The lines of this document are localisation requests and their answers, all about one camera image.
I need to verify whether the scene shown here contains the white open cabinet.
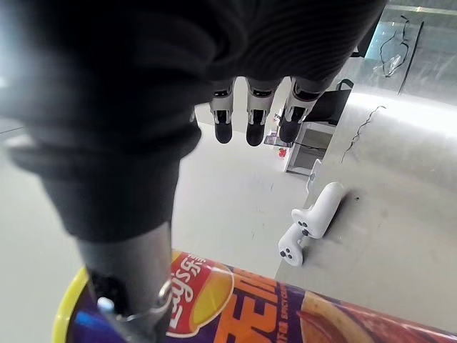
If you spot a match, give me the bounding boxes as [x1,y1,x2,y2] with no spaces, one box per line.
[284,123,340,177]

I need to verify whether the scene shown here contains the purple chips can yellow lid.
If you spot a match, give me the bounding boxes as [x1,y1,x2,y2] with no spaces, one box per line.
[51,251,457,343]

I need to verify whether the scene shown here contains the black box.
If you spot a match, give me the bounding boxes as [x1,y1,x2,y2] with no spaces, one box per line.
[303,79,355,126]

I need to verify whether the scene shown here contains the black cable on glass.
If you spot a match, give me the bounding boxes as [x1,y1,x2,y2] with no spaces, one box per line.
[378,14,425,78]

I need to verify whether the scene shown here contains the white handheld controller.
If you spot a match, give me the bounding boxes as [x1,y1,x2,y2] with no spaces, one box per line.
[291,182,345,239]
[278,224,310,267]

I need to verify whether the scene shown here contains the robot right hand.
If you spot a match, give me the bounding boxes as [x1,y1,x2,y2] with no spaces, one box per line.
[0,0,389,343]

